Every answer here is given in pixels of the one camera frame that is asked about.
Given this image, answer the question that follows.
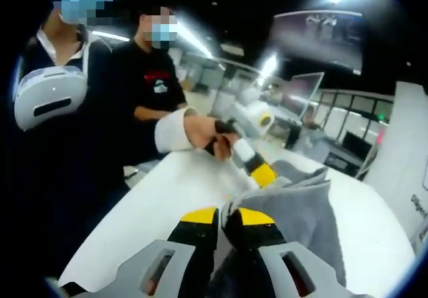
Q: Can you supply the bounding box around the grey towel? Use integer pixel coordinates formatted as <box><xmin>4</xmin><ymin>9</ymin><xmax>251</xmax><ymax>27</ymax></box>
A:
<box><xmin>210</xmin><ymin>159</ymin><xmax>349</xmax><ymax>298</ymax></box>

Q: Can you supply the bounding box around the person's left hand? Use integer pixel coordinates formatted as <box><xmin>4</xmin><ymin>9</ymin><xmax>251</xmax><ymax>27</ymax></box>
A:
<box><xmin>183</xmin><ymin>115</ymin><xmax>241</xmax><ymax>162</ymax></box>

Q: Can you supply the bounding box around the desktop monitor with pink screen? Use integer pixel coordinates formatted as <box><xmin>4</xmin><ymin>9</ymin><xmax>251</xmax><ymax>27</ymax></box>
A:
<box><xmin>290</xmin><ymin>71</ymin><xmax>326</xmax><ymax>119</ymax></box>

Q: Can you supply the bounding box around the black equipment case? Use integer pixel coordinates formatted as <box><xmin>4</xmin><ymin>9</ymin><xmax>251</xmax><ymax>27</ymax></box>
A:
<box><xmin>322</xmin><ymin>150</ymin><xmax>364</xmax><ymax>174</ymax></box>

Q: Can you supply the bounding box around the large hanging monitor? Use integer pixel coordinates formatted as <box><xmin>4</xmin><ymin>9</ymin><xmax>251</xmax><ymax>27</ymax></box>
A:
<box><xmin>269</xmin><ymin>9</ymin><xmax>364</xmax><ymax>76</ymax></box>

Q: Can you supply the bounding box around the black computer monitor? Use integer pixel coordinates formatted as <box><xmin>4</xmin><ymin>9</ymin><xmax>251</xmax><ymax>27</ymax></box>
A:
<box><xmin>342</xmin><ymin>130</ymin><xmax>375</xmax><ymax>159</ymax></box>

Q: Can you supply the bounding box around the person's dark clothed torso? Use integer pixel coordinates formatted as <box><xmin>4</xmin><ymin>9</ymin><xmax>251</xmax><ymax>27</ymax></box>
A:
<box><xmin>9</xmin><ymin>27</ymin><xmax>134</xmax><ymax>279</ymax></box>

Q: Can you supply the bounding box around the white VR headset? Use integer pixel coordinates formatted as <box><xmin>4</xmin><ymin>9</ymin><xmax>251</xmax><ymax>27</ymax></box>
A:
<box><xmin>13</xmin><ymin>65</ymin><xmax>89</xmax><ymax>132</ymax></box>

